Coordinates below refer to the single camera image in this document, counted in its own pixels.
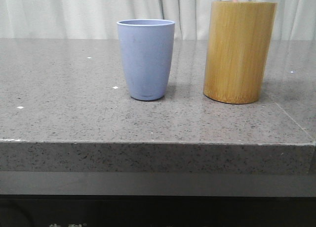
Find blue plastic cup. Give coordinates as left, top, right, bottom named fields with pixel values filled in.
left=117, top=19, right=175, bottom=101

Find bamboo cylinder holder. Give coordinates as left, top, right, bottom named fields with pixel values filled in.
left=203, top=1, right=277, bottom=104

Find white pleated curtain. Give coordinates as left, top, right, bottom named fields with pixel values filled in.
left=0, top=0, right=316, bottom=40

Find dark cabinet front panel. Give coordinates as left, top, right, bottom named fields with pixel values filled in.
left=0, top=171, right=316, bottom=227

